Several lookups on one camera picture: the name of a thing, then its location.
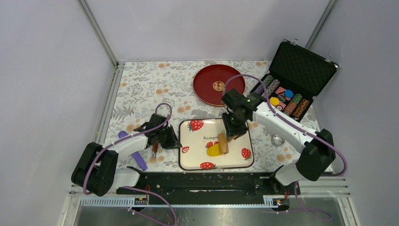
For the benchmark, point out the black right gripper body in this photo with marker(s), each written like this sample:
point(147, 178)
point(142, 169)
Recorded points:
point(234, 125)

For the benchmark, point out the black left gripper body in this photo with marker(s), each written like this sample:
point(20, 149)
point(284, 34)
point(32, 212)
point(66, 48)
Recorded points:
point(166, 137)

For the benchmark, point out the wooden dough roller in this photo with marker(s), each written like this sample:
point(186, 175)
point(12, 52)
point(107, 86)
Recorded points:
point(224, 140)

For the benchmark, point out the strawberry print rectangular tray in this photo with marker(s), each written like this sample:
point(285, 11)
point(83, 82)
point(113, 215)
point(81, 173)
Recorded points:
point(203, 147)

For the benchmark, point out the yellow dough piece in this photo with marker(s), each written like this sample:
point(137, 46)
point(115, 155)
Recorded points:
point(214, 151)

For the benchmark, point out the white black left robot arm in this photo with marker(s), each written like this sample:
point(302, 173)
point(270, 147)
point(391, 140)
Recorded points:
point(96, 171)

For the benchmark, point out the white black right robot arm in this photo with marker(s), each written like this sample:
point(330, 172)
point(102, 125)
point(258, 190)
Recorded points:
point(315, 147)

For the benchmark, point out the clear tape roll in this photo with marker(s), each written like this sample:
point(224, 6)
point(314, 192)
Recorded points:
point(277, 141)

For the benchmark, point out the purple cylindrical tool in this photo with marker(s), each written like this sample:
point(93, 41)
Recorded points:
point(136, 155)

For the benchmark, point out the yellow poker chip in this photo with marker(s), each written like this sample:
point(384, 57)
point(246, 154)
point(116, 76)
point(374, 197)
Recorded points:
point(274, 101)

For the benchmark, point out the blue poker chip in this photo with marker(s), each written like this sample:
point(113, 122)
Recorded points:
point(288, 94)

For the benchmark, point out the black poker chip case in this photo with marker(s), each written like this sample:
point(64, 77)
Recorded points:
point(302, 72)

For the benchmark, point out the metal scraper wooden handle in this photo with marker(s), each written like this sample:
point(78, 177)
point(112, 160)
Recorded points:
point(155, 150)

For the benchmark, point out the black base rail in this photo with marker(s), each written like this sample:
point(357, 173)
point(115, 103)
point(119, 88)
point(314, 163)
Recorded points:
point(211, 188)

